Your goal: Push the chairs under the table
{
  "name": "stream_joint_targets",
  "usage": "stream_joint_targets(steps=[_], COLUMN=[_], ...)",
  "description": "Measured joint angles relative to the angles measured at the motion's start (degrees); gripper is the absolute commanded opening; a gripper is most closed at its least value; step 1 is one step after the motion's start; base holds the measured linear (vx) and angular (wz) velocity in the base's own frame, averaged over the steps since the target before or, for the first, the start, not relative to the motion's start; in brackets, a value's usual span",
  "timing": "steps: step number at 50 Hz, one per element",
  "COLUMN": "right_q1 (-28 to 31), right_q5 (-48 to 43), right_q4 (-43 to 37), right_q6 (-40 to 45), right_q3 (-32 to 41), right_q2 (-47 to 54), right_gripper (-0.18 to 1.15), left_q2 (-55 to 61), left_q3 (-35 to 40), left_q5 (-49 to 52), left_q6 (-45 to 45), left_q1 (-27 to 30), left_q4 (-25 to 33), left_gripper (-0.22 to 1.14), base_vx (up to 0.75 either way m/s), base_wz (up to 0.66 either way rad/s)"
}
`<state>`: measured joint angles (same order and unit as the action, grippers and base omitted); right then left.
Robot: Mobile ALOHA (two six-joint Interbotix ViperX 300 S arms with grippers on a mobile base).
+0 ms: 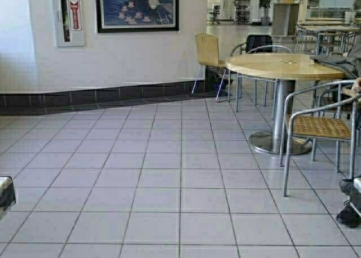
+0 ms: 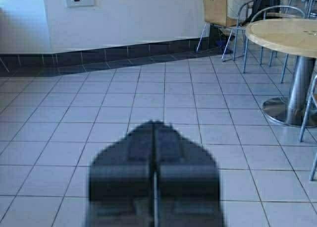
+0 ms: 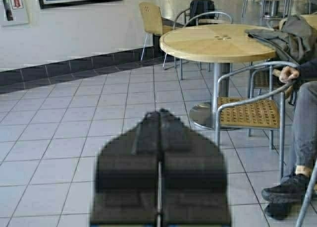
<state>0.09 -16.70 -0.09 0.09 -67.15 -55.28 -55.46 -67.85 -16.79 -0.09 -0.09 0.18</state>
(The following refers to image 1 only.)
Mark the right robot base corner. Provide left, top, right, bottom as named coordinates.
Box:
left=336, top=175, right=360, bottom=228

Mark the fire extinguisher wall cabinet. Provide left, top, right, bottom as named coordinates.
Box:
left=51, top=0, right=85, bottom=47

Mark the wooden chair by wall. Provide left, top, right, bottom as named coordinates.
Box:
left=191, top=33, right=231, bottom=102

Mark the potted indoor tree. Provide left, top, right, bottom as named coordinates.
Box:
left=258, top=0, right=272, bottom=26

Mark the round wooden cafe table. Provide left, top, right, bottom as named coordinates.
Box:
left=225, top=53, right=344, bottom=155

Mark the framed blue wall picture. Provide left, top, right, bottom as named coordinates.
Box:
left=96, top=0, right=179, bottom=33

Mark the metal wicker seat armchair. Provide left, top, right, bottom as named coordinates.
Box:
left=279, top=78, right=360, bottom=197

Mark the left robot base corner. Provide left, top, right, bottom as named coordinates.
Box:
left=0, top=176, right=16, bottom=219

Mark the grey jacket on table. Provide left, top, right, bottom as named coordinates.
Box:
left=310, top=46, right=360, bottom=79

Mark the metal armchair behind table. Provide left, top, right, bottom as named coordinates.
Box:
left=230, top=43, right=293, bottom=106

